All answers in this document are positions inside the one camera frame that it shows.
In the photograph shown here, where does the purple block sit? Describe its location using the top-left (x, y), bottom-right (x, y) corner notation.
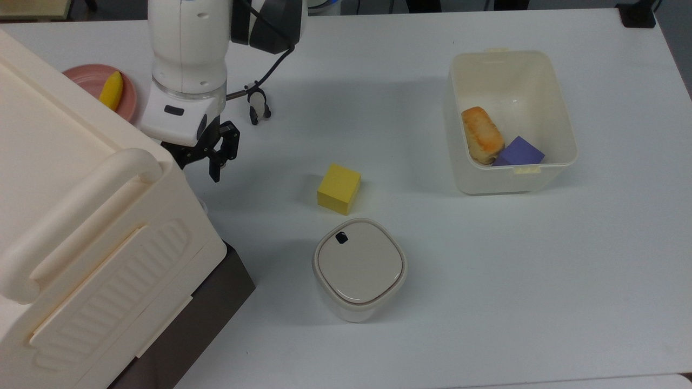
top-left (493, 136), bottom-right (545, 167)

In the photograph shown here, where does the pink plate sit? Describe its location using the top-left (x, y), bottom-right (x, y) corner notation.
top-left (62, 64), bottom-right (137, 122)

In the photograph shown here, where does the white background table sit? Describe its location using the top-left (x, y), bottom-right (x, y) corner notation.
top-left (443, 373), bottom-right (692, 389)

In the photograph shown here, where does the beige lidded canister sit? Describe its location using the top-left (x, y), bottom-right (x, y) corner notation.
top-left (312, 218), bottom-right (409, 323)

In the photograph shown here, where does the light wooden desk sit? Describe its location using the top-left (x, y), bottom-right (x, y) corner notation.
top-left (0, 0), bottom-right (74, 22)

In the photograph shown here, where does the toy bread loaf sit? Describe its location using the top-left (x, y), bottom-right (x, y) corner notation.
top-left (461, 106), bottom-right (505, 165)

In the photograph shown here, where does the yellow toy banana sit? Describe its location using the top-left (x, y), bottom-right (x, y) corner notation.
top-left (99, 71), bottom-right (124, 110)

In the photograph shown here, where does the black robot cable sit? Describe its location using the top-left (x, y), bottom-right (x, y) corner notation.
top-left (226, 0), bottom-right (295, 102)

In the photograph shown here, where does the dark brown wooden cabinet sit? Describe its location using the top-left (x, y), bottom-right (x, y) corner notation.
top-left (108, 242), bottom-right (256, 389)

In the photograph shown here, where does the black table clamp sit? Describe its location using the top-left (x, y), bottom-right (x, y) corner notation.
top-left (616, 3), bottom-right (657, 29)

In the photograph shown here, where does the yellow cube block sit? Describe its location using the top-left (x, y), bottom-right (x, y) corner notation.
top-left (317, 164), bottom-right (362, 216)

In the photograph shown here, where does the white open plastic bin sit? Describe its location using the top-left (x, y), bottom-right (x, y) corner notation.
top-left (446, 48), bottom-right (578, 195)

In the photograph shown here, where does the panda toy figure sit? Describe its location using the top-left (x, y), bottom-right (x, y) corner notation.
top-left (246, 86), bottom-right (272, 125)

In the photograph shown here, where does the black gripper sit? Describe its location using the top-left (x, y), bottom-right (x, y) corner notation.
top-left (161, 118), bottom-right (240, 183)

